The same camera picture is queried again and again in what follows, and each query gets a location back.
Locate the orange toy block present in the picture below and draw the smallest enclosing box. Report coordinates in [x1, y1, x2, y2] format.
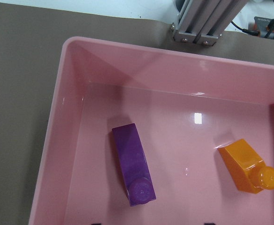
[218, 139, 274, 194]

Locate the purple toy block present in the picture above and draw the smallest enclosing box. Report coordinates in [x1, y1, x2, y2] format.
[112, 123, 156, 207]

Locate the pink plastic box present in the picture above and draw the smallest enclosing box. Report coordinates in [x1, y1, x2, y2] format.
[29, 37, 274, 225]

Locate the aluminium frame post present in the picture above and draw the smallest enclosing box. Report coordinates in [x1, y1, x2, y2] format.
[171, 0, 248, 46]

